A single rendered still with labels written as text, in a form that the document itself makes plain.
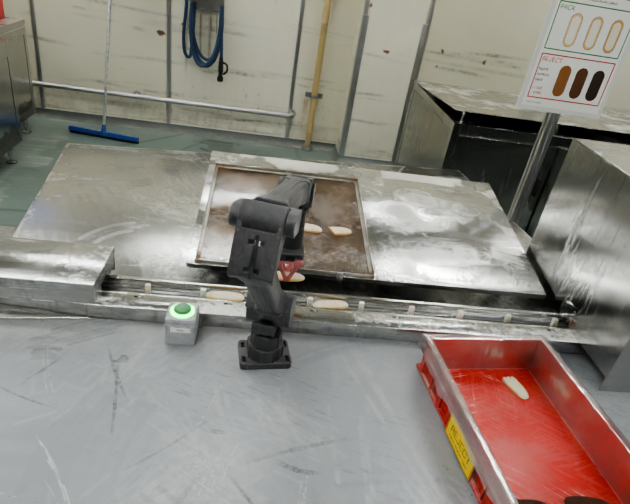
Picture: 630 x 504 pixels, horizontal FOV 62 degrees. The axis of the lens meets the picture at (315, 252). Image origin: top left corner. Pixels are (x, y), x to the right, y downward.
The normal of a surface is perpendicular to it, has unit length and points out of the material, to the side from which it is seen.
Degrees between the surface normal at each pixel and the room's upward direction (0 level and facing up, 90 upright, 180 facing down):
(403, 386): 0
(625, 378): 90
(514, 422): 0
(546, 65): 90
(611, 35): 90
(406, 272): 10
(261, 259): 64
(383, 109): 90
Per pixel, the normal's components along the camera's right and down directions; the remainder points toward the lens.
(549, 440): 0.15, -0.85
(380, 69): 0.06, 0.51
